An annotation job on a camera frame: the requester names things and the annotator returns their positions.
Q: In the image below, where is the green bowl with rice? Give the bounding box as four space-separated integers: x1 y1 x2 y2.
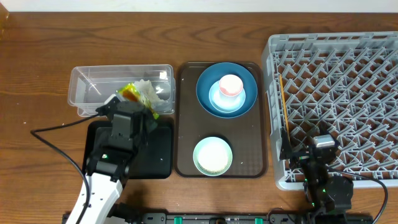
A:
193 137 233 177

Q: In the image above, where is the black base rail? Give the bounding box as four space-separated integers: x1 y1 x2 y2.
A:
62 203 374 224

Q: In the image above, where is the clear plastic bin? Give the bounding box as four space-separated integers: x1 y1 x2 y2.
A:
68 64 175 117

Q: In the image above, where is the yellow green snack wrapper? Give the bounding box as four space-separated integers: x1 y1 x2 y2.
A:
116 83 159 119

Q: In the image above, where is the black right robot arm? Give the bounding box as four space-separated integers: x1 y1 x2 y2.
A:
279 128 353 223

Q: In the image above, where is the wooden chopstick left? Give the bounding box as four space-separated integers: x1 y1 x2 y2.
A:
279 75 290 141

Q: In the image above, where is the pink cup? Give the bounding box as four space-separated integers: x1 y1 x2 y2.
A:
219 74 243 96

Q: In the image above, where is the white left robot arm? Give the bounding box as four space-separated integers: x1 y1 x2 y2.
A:
67 97 157 223

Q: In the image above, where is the dark blue plate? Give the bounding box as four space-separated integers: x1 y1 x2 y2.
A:
196 62 257 118

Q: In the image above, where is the light blue bowl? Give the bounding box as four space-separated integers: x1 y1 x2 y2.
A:
209 81 246 113

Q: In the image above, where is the brown serving tray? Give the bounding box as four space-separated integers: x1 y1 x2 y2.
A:
174 62 267 178

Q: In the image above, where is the black tray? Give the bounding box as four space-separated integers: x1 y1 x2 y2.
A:
84 120 174 179

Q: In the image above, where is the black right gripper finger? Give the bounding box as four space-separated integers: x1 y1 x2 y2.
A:
305 121 330 139
279 128 293 160

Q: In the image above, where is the white tissue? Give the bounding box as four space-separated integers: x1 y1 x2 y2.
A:
134 79 165 106

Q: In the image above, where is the grey plastic dishwasher rack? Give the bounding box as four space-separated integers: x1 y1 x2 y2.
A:
261 31 397 190

